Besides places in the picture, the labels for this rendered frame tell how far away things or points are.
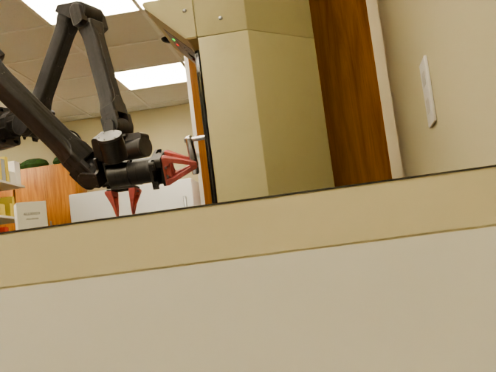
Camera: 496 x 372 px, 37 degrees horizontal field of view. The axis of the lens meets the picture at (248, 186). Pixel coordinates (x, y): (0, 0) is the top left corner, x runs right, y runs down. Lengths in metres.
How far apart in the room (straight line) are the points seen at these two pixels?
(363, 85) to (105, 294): 1.51
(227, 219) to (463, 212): 0.16
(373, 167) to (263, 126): 0.44
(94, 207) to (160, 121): 1.21
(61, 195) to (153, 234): 6.77
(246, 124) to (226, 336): 1.10
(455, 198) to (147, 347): 0.23
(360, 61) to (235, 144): 0.54
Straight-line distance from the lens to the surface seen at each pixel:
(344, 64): 1.98
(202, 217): 0.51
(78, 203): 6.85
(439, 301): 0.50
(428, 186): 0.50
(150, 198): 6.65
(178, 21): 1.66
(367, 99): 1.96
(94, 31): 2.24
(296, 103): 1.66
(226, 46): 1.62
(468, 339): 0.51
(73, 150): 1.71
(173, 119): 7.42
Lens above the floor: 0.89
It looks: 7 degrees up
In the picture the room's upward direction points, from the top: 7 degrees counter-clockwise
